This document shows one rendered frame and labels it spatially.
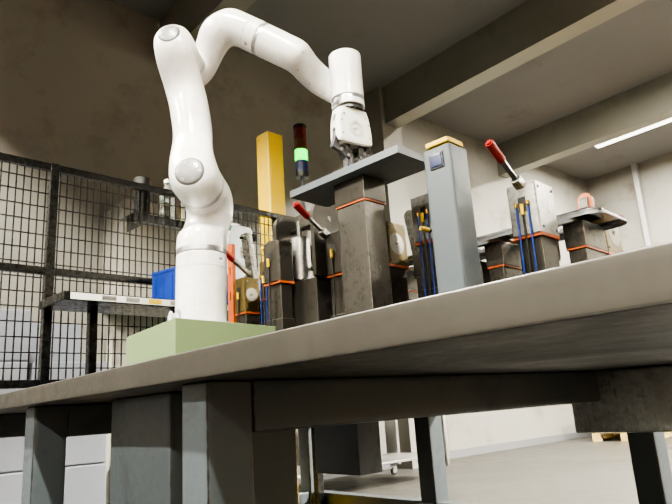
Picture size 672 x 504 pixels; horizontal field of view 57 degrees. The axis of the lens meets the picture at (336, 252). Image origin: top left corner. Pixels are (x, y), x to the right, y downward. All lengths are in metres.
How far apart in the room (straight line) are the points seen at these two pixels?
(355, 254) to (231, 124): 4.46
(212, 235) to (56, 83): 3.88
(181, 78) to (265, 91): 4.59
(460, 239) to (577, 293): 0.83
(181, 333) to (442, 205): 0.60
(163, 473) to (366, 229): 0.68
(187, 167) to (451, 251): 0.64
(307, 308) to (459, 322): 1.22
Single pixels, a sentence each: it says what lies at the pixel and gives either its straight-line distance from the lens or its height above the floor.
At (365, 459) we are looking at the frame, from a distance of 2.43.
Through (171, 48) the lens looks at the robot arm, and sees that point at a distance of 1.68.
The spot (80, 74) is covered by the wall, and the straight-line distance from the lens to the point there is 5.37.
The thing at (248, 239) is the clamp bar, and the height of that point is 1.19.
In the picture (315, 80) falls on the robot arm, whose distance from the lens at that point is 1.73.
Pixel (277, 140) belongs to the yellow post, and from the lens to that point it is 3.24.
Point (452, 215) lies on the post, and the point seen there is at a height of 0.98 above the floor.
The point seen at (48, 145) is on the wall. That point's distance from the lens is 5.03.
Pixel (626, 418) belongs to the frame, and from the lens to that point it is 1.79.
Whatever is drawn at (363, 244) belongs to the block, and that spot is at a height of 0.98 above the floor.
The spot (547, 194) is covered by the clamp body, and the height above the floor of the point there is 1.04.
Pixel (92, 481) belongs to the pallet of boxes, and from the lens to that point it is 3.59.
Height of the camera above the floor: 0.61
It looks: 14 degrees up
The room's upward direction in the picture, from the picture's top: 4 degrees counter-clockwise
